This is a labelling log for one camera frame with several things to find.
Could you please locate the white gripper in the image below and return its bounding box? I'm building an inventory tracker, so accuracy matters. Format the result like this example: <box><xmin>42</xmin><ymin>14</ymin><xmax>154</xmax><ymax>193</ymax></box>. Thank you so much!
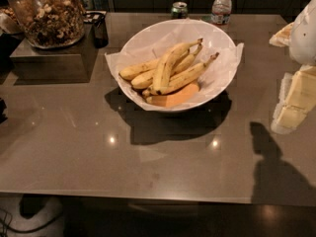
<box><xmin>269</xmin><ymin>0</ymin><xmax>316</xmax><ymax>134</ymax></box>

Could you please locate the white bowl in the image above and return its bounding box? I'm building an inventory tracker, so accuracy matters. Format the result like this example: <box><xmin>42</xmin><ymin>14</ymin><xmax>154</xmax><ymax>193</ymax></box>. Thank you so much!
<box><xmin>118</xmin><ymin>18</ymin><xmax>237</xmax><ymax>113</ymax></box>

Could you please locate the left long yellow banana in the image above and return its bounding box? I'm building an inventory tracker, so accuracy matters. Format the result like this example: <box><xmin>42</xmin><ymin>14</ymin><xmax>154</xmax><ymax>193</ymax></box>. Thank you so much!
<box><xmin>118</xmin><ymin>58</ymin><xmax>159</xmax><ymax>80</ymax></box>

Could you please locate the plastic water bottle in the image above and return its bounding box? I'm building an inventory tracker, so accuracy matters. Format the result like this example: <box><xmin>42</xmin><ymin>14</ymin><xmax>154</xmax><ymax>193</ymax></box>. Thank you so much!
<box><xmin>211</xmin><ymin>0</ymin><xmax>232</xmax><ymax>25</ymax></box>

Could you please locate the orange fruit piece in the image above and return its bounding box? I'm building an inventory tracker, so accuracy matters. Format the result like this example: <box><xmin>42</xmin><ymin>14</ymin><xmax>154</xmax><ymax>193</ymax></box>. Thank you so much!
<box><xmin>146</xmin><ymin>81</ymin><xmax>199</xmax><ymax>108</ymax></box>

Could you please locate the green soda can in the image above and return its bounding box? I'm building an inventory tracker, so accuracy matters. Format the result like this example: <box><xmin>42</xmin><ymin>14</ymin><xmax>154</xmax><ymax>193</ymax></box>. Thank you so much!
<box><xmin>171</xmin><ymin>1</ymin><xmax>188</xmax><ymax>19</ymax></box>

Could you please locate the white paper liner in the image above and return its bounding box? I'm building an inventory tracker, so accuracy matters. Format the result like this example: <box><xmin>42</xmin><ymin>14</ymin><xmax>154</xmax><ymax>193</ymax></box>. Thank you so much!
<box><xmin>104</xmin><ymin>18</ymin><xmax>245</xmax><ymax>113</ymax></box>

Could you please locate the black scoop cup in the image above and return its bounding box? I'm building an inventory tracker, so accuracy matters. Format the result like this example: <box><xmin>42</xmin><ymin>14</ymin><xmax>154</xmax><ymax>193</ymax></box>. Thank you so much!
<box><xmin>84</xmin><ymin>12</ymin><xmax>109</xmax><ymax>48</ymax></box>

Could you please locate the glass jar of nuts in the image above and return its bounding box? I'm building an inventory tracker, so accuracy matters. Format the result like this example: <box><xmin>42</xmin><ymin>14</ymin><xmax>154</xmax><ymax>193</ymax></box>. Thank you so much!
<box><xmin>8</xmin><ymin>0</ymin><xmax>85</xmax><ymax>49</ymax></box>

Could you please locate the dark square pedestal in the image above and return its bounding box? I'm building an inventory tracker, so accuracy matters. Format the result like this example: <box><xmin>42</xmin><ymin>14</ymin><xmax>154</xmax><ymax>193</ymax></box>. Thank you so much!
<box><xmin>10</xmin><ymin>25</ymin><xmax>98</xmax><ymax>85</ymax></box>

